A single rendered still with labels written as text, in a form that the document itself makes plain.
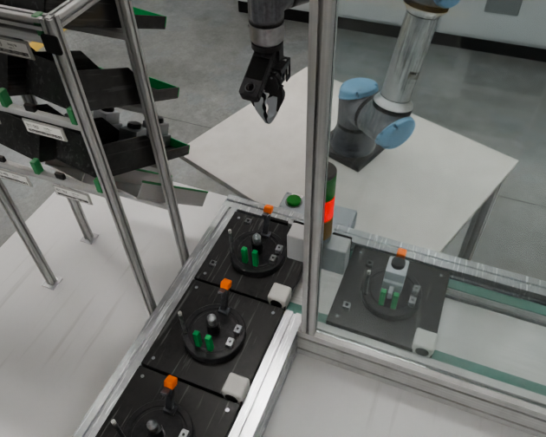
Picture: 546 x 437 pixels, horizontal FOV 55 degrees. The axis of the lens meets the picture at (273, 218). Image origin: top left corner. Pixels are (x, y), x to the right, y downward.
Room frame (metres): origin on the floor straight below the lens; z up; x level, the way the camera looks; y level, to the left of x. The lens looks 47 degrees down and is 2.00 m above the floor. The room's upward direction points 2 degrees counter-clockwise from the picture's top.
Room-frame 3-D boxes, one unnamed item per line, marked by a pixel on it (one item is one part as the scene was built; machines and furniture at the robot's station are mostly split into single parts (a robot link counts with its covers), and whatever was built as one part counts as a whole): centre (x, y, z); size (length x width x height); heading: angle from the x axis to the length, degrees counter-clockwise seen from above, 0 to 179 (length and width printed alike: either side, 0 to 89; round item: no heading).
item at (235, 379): (0.61, 0.14, 1.01); 0.24 x 0.24 x 0.13; 66
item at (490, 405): (0.70, -0.22, 0.91); 0.84 x 0.28 x 0.10; 66
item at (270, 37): (1.06, 0.00, 1.45); 0.08 x 0.08 x 0.05
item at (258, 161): (1.34, -0.24, 0.84); 0.90 x 0.70 x 0.03; 46
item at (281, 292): (0.83, 0.04, 1.01); 0.24 x 0.24 x 0.13; 66
